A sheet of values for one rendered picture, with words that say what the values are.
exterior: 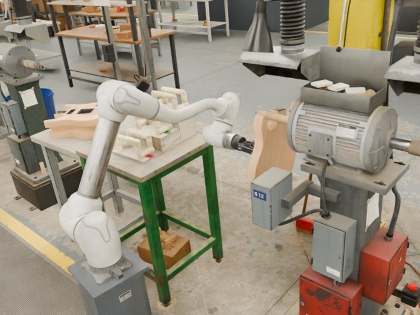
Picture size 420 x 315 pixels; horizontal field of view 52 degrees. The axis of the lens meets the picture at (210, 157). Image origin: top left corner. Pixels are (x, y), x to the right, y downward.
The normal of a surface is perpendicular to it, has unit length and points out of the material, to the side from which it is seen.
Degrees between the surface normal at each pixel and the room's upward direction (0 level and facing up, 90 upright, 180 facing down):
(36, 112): 90
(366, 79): 90
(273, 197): 90
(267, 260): 0
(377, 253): 0
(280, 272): 0
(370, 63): 90
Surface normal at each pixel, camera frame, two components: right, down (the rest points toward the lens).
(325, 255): -0.66, 0.39
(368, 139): -0.65, 0.07
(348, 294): -0.09, -0.89
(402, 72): -0.47, -0.47
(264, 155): 0.75, 0.26
